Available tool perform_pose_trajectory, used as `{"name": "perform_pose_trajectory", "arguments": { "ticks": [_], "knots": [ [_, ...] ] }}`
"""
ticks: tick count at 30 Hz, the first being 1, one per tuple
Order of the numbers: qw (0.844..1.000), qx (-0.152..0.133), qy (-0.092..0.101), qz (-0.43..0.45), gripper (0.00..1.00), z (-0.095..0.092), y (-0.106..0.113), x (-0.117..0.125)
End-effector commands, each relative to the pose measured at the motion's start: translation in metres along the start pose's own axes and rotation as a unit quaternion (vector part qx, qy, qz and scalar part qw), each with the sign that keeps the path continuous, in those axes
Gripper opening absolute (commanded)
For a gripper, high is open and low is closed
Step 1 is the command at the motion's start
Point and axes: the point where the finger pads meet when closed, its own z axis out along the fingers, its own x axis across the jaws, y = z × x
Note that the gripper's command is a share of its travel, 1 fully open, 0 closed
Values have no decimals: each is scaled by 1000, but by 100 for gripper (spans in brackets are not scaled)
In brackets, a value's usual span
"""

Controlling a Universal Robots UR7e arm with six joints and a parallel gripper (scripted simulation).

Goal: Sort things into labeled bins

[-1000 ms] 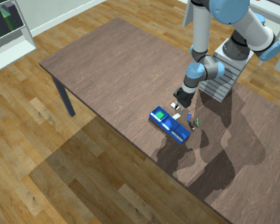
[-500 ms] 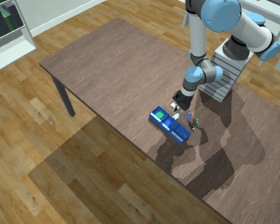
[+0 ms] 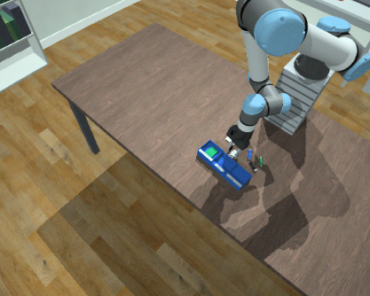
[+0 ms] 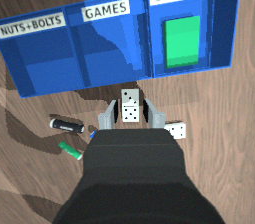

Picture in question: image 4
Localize green battery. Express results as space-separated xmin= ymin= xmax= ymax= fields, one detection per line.
xmin=59 ymin=141 xmax=82 ymax=160

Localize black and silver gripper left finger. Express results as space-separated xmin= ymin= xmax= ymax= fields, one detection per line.
xmin=98 ymin=100 xmax=118 ymax=130

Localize blue three-compartment bin rack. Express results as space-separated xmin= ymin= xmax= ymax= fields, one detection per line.
xmin=0 ymin=0 xmax=239 ymax=98

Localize black aa battery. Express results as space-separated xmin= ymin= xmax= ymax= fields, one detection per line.
xmin=50 ymin=119 xmax=84 ymax=134

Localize white domino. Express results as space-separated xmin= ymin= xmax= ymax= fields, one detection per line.
xmin=122 ymin=89 xmax=139 ymax=122
xmin=165 ymin=122 xmax=185 ymax=139

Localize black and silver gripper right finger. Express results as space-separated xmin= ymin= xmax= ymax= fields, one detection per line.
xmin=143 ymin=99 xmax=166 ymax=129

